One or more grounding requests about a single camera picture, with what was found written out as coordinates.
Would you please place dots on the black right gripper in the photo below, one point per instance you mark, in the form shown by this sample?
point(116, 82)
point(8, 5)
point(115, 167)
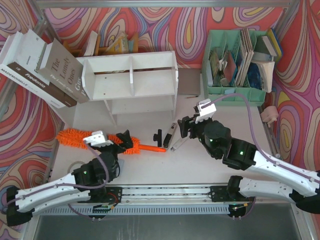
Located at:
point(191, 127)

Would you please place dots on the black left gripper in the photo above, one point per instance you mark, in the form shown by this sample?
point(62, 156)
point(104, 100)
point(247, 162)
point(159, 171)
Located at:
point(121, 144)

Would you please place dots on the orange microfiber duster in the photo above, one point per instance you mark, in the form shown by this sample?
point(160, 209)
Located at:
point(74, 138)

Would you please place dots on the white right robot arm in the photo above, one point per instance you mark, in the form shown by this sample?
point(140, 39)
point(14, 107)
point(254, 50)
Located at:
point(293, 184)

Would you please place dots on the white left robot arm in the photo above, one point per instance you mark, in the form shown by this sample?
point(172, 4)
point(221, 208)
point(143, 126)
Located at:
point(84, 184)

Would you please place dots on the white wooden bookshelf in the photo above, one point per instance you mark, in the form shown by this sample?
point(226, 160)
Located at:
point(132, 83)

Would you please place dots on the black marker pen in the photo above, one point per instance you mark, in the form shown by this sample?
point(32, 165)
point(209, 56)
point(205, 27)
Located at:
point(178, 143)

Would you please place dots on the light blue calculator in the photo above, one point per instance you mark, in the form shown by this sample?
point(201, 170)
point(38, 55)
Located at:
point(121, 163)

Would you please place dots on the black and clear stapler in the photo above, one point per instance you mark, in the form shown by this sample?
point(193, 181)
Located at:
point(167, 141)

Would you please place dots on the black T-shaped clip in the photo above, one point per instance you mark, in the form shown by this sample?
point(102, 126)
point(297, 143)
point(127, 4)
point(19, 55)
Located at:
point(157, 137)

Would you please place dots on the clear tape roll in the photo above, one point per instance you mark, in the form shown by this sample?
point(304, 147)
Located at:
point(75, 165)

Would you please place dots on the green plastic desk organizer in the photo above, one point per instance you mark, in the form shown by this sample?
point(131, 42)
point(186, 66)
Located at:
point(232, 95)

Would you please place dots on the pink plastic object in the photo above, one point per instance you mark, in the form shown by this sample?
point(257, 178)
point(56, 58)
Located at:
point(269, 115)

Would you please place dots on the books in organizer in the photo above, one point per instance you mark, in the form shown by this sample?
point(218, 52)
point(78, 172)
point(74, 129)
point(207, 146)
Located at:
point(267, 53)

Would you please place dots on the books behind shelf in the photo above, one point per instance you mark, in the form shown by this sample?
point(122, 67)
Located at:
point(92, 47)

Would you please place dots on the grey hardcover book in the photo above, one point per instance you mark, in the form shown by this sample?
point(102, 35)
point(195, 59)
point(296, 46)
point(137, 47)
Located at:
point(63, 70)

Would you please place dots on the white Fredonia book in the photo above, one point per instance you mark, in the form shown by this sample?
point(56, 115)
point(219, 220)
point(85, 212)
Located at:
point(19, 58)

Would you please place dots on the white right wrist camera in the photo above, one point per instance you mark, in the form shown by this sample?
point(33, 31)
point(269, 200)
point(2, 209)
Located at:
point(204, 110)

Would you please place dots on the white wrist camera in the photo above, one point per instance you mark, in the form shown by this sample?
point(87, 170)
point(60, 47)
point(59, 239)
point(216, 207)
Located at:
point(204, 110)
point(97, 139)

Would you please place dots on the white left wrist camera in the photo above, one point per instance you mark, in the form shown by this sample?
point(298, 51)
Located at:
point(97, 139)

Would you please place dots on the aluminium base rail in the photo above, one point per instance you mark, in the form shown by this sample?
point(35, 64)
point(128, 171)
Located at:
point(111, 195)

